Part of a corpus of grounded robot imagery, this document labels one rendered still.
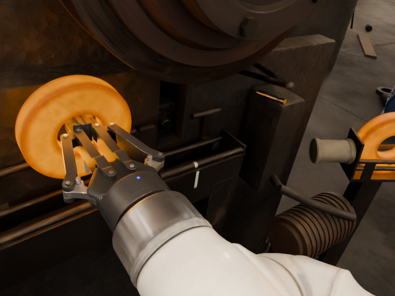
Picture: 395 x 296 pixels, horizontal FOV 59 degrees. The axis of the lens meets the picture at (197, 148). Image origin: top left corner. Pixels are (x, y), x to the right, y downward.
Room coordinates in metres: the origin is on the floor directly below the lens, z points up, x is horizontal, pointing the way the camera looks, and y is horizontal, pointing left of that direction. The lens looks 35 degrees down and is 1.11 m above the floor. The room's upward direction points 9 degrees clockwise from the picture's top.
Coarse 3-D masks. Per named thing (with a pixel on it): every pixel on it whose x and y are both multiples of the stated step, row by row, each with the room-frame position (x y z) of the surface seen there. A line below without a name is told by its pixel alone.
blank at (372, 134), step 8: (392, 112) 0.73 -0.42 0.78; (376, 120) 0.71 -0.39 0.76; (384, 120) 0.70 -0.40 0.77; (392, 120) 0.70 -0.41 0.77; (368, 128) 0.71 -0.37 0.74; (376, 128) 0.70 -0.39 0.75; (384, 128) 0.70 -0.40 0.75; (392, 128) 0.70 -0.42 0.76; (360, 136) 0.71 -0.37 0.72; (368, 136) 0.69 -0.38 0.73; (376, 136) 0.70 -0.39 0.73; (384, 136) 0.70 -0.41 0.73; (368, 144) 0.70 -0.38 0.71; (376, 144) 0.70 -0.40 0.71; (368, 152) 0.70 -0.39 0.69; (376, 152) 0.70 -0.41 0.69; (384, 152) 0.73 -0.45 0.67; (392, 152) 0.72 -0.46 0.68
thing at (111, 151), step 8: (96, 128) 0.38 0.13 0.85; (104, 128) 0.38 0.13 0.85; (104, 136) 0.37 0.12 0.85; (96, 144) 0.38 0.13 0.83; (104, 144) 0.36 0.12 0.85; (112, 144) 0.35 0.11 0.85; (104, 152) 0.36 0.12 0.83; (112, 152) 0.34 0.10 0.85; (120, 152) 0.33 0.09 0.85; (112, 160) 0.34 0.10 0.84; (120, 160) 0.32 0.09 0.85; (128, 160) 0.32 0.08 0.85; (128, 168) 0.31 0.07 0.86; (136, 168) 0.31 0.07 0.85
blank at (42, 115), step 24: (48, 96) 0.37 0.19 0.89; (72, 96) 0.39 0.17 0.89; (96, 96) 0.41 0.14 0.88; (120, 96) 0.44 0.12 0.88; (24, 120) 0.36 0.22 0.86; (48, 120) 0.37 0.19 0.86; (96, 120) 0.44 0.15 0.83; (120, 120) 0.44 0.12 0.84; (24, 144) 0.35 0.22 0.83; (48, 144) 0.37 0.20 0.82; (48, 168) 0.37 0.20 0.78
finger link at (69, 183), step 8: (64, 136) 0.35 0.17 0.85; (64, 144) 0.34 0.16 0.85; (64, 152) 0.32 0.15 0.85; (72, 152) 0.33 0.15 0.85; (64, 160) 0.31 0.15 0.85; (72, 160) 0.31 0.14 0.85; (72, 168) 0.30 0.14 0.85; (72, 176) 0.29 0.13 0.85; (64, 184) 0.27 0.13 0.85; (72, 184) 0.27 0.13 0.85; (64, 200) 0.27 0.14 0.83; (72, 200) 0.27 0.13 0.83
